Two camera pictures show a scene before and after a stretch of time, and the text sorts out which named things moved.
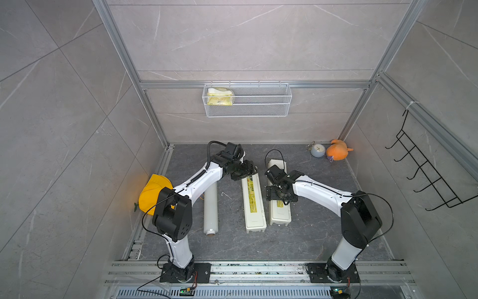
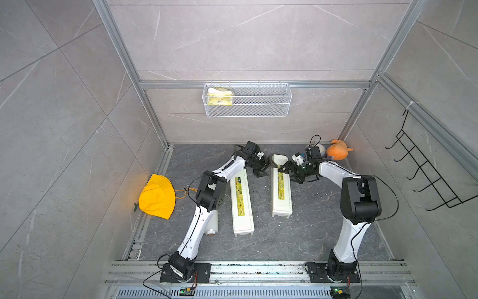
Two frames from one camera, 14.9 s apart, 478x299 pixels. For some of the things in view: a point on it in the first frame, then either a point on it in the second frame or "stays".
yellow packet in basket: x=219 y=96 stays
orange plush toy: x=338 y=149 stays
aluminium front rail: x=149 y=272 stays
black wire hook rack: x=443 y=190 stays
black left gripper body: x=241 y=170 → x=259 y=166
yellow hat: x=149 y=196 stays
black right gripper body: x=274 y=194 → x=299 y=172
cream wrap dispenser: x=253 y=204 → x=242 y=212
